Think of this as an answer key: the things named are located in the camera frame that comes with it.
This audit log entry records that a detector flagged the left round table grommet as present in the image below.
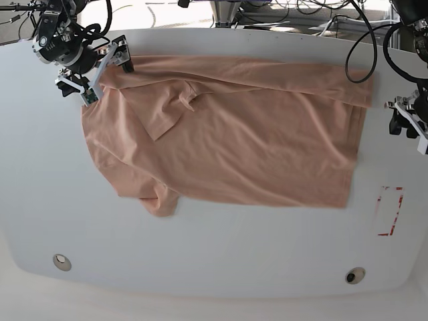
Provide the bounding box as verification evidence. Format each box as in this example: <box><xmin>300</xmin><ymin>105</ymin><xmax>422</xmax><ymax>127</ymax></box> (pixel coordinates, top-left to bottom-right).
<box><xmin>53</xmin><ymin>254</ymin><xmax>72</xmax><ymax>272</ymax></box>

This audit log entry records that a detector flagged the red tape rectangle marking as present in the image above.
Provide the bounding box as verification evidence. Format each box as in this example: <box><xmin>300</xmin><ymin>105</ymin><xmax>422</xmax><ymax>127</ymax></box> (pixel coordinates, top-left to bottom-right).
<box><xmin>373</xmin><ymin>186</ymin><xmax>404</xmax><ymax>237</ymax></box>

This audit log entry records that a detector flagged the white cable on floor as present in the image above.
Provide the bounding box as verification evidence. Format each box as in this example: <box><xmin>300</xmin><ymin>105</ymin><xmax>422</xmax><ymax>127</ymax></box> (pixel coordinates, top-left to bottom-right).
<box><xmin>319</xmin><ymin>13</ymin><xmax>392</xmax><ymax>37</ymax></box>

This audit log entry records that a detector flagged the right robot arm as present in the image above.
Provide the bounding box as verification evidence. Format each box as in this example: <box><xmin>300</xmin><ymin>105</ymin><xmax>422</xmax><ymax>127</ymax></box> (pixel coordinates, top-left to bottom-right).
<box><xmin>31</xmin><ymin>1</ymin><xmax>134</xmax><ymax>106</ymax></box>

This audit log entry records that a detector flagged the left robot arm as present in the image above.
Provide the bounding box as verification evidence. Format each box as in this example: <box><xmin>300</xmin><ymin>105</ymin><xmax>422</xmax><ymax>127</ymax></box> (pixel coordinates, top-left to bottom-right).
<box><xmin>383</xmin><ymin>1</ymin><xmax>427</xmax><ymax>143</ymax></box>

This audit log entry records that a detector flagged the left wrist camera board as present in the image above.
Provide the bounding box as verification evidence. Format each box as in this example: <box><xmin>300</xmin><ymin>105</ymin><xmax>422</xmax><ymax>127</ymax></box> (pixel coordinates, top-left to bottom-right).
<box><xmin>417</xmin><ymin>136</ymin><xmax>428</xmax><ymax>155</ymax></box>

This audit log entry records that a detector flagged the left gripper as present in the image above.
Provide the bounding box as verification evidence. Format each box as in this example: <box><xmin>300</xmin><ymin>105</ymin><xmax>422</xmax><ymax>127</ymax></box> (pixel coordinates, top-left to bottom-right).
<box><xmin>385</xmin><ymin>90</ymin><xmax>427</xmax><ymax>138</ymax></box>

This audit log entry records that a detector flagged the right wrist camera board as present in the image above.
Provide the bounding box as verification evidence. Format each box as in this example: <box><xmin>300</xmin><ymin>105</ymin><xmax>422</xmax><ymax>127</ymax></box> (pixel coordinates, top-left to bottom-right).
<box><xmin>80</xmin><ymin>88</ymin><xmax>103</xmax><ymax>106</ymax></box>

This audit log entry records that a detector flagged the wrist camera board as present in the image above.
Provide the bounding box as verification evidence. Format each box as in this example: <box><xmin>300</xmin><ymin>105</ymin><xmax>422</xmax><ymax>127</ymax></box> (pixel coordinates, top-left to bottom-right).
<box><xmin>80</xmin><ymin>88</ymin><xmax>103</xmax><ymax>106</ymax></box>
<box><xmin>417</xmin><ymin>136</ymin><xmax>428</xmax><ymax>155</ymax></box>

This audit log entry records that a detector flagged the grey metal centre post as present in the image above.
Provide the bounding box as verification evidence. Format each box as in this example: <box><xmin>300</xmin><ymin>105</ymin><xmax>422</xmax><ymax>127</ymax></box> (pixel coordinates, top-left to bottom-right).
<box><xmin>210</xmin><ymin>1</ymin><xmax>241</xmax><ymax>28</ymax></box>

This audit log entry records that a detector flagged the right round table grommet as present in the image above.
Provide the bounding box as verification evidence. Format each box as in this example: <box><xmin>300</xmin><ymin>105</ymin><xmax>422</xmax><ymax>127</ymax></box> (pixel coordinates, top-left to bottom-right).
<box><xmin>345</xmin><ymin>267</ymin><xmax>366</xmax><ymax>285</ymax></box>

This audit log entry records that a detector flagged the round table grommet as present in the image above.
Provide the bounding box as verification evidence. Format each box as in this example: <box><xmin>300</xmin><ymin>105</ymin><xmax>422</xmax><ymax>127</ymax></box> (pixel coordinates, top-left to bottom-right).
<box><xmin>53</xmin><ymin>254</ymin><xmax>72</xmax><ymax>272</ymax></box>
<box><xmin>345</xmin><ymin>267</ymin><xmax>366</xmax><ymax>285</ymax></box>

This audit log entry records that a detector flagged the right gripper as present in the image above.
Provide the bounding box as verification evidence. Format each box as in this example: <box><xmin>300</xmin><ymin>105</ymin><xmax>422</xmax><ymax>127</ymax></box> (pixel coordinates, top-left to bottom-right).
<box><xmin>55</xmin><ymin>35</ymin><xmax>134</xmax><ymax>97</ymax></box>

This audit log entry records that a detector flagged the black tripod stand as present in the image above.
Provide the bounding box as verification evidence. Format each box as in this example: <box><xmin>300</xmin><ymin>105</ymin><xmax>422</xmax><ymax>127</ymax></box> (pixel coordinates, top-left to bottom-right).
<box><xmin>1</xmin><ymin>1</ymin><xmax>41</xmax><ymax>43</ymax></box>

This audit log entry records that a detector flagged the peach pink T-shirt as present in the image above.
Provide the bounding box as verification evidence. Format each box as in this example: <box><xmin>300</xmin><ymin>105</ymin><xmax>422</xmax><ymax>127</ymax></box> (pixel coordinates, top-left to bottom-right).
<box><xmin>81</xmin><ymin>56</ymin><xmax>372</xmax><ymax>217</ymax></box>

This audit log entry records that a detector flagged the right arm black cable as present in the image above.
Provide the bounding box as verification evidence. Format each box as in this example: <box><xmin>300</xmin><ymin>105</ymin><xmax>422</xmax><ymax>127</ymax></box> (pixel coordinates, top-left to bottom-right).
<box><xmin>75</xmin><ymin>0</ymin><xmax>113</xmax><ymax>44</ymax></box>

